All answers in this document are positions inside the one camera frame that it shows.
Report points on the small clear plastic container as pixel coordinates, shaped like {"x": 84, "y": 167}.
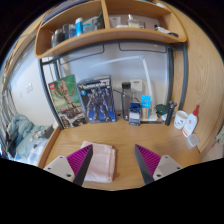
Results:
{"x": 192, "y": 140}

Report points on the black electric shaver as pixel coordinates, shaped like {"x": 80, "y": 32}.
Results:
{"x": 170, "y": 113}

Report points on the light blue blanket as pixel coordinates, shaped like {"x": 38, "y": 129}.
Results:
{"x": 19, "y": 125}

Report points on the green tree-figure toy box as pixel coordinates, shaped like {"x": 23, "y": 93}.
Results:
{"x": 65, "y": 100}

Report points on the wooden desk shelf unit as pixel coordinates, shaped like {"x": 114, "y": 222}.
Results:
{"x": 110, "y": 35}

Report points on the small dark blue box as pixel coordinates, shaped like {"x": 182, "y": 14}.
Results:
{"x": 134, "y": 115}

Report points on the white bottle with red cap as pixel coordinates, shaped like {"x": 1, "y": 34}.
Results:
{"x": 190, "y": 125}

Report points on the pale pink towel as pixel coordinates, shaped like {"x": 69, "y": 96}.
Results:
{"x": 103, "y": 163}

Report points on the bed with checked bedding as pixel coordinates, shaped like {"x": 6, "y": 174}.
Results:
{"x": 30, "y": 146}

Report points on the white wall switch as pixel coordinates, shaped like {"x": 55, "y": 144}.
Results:
{"x": 29, "y": 87}

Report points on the white desk lamp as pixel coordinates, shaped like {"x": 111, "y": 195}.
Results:
{"x": 148, "y": 80}

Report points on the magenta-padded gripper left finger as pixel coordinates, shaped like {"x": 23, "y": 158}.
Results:
{"x": 63, "y": 165}

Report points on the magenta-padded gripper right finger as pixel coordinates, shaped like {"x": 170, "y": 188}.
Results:
{"x": 165, "y": 165}

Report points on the blue robot model box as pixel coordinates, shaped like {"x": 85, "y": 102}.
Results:
{"x": 96, "y": 100}

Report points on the light blue card pack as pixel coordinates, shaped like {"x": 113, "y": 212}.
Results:
{"x": 145, "y": 106}

